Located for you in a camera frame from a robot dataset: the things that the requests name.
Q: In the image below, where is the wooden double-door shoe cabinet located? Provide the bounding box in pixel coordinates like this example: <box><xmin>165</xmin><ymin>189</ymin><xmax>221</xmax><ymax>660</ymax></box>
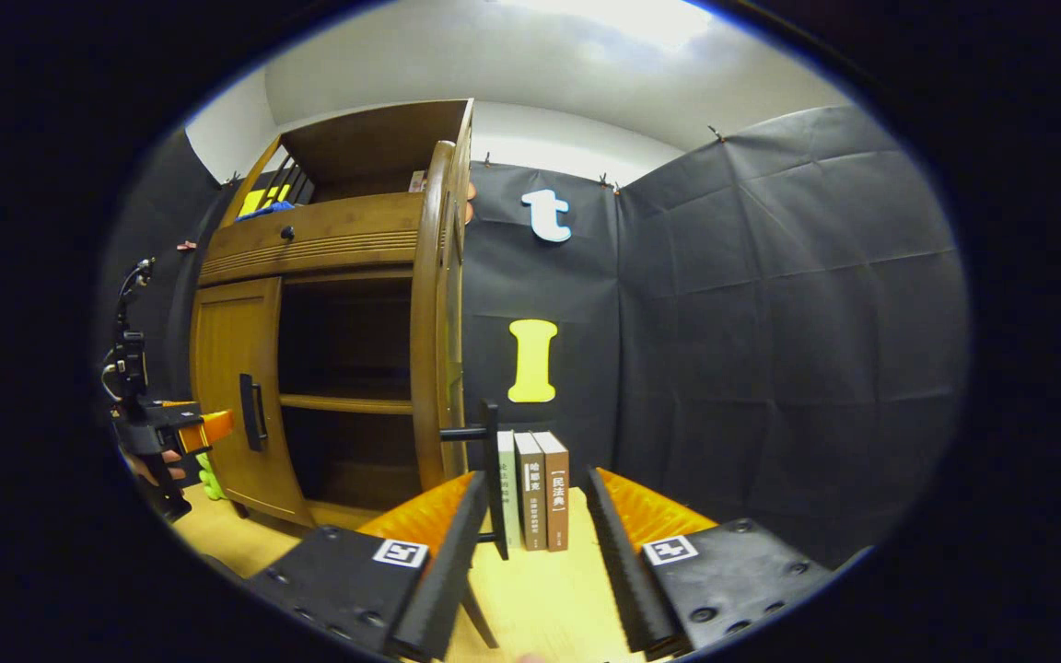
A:
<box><xmin>190</xmin><ymin>99</ymin><xmax>476</xmax><ymax>535</ymax></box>

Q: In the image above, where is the wooden shoe cabinet door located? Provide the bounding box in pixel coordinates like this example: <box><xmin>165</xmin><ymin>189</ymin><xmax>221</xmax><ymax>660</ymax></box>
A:
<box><xmin>190</xmin><ymin>276</ymin><xmax>315</xmax><ymax>528</ymax></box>
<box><xmin>409</xmin><ymin>138</ymin><xmax>473</xmax><ymax>494</ymax></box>

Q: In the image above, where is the wooden cabinet drawer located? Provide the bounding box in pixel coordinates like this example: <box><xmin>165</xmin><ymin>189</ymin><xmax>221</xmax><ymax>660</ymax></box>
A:
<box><xmin>199</xmin><ymin>192</ymin><xmax>426</xmax><ymax>286</ymax></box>

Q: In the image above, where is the black door handle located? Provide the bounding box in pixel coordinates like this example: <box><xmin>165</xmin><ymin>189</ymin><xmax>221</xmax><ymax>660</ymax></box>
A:
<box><xmin>441</xmin><ymin>399</ymin><xmax>510</xmax><ymax>561</ymax></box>
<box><xmin>238</xmin><ymin>372</ymin><xmax>268</xmax><ymax>453</ymax></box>

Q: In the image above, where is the green toy frog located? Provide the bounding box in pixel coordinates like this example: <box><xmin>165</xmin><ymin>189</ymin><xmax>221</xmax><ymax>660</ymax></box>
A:
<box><xmin>196</xmin><ymin>451</ymin><xmax>228</xmax><ymax>502</ymax></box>

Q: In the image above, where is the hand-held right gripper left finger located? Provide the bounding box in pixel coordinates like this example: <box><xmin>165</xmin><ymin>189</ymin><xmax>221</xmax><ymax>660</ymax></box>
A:
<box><xmin>245</xmin><ymin>471</ymin><xmax>490</xmax><ymax>662</ymax></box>

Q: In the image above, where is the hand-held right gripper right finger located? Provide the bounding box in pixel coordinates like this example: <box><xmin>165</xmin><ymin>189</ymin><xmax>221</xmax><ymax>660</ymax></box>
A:
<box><xmin>586</xmin><ymin>468</ymin><xmax>834</xmax><ymax>659</ymax></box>

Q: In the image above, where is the wooden inner cabinet shelf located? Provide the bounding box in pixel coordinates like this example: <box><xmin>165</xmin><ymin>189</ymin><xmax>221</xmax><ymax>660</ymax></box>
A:
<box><xmin>278</xmin><ymin>393</ymin><xmax>414</xmax><ymax>416</ymax></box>

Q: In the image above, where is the white book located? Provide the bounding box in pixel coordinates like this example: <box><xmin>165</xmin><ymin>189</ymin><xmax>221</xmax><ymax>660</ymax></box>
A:
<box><xmin>496</xmin><ymin>429</ymin><xmax>524</xmax><ymax>550</ymax></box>

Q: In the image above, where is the brown book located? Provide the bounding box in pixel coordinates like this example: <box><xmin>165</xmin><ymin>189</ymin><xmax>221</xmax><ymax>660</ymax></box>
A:
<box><xmin>530</xmin><ymin>430</ymin><xmax>571</xmax><ymax>553</ymax></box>
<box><xmin>514</xmin><ymin>431</ymin><xmax>548</xmax><ymax>553</ymax></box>

